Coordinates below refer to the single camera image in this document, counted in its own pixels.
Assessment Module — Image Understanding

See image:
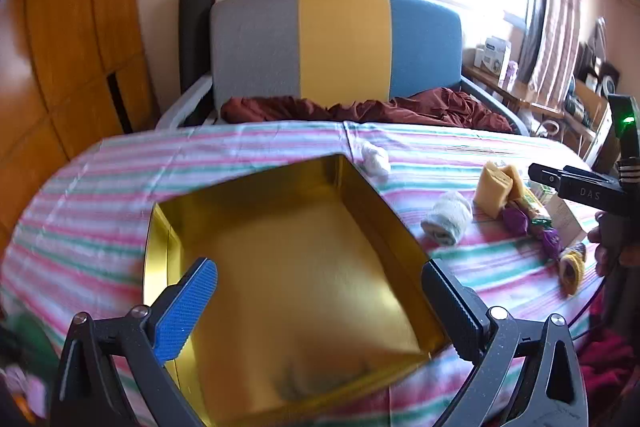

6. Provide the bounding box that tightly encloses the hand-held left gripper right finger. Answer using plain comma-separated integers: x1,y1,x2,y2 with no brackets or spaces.
420,258,591,427

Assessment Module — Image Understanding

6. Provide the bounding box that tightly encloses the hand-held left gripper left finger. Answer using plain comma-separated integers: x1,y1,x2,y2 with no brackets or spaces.
50,257,221,427

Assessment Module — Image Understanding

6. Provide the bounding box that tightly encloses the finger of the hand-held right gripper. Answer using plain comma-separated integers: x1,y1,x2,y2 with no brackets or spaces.
528,163,626,212

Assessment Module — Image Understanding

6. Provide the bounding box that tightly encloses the white printed box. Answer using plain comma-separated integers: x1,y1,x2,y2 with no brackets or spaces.
545,194,588,248

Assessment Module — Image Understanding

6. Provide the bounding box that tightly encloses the green-edged snack packet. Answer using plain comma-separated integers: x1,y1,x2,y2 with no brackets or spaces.
522,187,553,228

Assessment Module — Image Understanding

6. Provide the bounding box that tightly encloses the purple snack packet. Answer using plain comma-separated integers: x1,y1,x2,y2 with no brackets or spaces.
501,203,531,237
540,227,561,258

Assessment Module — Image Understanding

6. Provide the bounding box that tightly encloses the square metal tin box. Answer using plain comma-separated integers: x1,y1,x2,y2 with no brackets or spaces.
142,153,448,427

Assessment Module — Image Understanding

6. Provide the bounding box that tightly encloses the person's right hand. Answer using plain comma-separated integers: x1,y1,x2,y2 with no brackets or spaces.
587,212,610,278

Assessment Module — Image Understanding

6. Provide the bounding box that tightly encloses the yellow rolled sock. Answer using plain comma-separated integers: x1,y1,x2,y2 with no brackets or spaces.
557,243,587,297

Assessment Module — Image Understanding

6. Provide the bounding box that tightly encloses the wooden side table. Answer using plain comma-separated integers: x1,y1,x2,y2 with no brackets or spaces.
462,64,601,158

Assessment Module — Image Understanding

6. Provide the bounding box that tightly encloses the white rolled sock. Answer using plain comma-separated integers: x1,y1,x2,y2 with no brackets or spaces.
420,191,473,247

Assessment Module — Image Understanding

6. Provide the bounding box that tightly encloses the striped bed sheet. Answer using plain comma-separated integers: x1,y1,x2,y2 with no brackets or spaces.
0,119,608,427

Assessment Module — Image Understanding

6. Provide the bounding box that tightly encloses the patterned beige curtain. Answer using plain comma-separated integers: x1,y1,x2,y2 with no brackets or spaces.
522,0,586,108

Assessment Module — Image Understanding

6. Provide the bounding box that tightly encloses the white appliance box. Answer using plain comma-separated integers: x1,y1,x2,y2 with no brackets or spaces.
472,36,512,72

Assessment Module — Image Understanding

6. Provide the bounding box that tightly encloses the pink red garment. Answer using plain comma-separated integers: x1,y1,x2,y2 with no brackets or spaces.
575,327,640,408

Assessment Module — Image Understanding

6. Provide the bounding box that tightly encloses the maroon cloth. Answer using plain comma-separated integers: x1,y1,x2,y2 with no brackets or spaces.
220,88,516,135

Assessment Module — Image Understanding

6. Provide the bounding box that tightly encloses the black rolled mat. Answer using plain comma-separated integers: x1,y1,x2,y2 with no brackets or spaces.
179,0,217,92

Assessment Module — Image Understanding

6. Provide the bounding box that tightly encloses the grey yellow blue headboard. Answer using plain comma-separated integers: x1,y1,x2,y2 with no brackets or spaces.
210,0,463,105

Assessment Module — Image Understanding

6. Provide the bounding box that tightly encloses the wooden wardrobe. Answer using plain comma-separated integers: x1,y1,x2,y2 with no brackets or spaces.
0,0,161,253

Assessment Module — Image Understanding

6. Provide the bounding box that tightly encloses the black cable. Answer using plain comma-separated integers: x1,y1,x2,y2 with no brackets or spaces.
570,274,608,343

